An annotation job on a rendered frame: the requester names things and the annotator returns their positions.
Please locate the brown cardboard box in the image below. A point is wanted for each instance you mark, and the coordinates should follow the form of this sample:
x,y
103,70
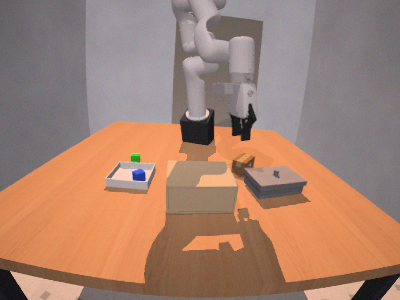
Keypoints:
x,y
242,161

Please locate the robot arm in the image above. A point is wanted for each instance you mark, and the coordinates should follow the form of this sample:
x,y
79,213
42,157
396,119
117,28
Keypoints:
x,y
239,53

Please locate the green block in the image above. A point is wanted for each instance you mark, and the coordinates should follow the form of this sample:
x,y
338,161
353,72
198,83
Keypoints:
x,y
135,157

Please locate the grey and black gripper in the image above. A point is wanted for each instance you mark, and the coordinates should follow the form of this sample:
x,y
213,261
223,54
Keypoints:
x,y
239,105

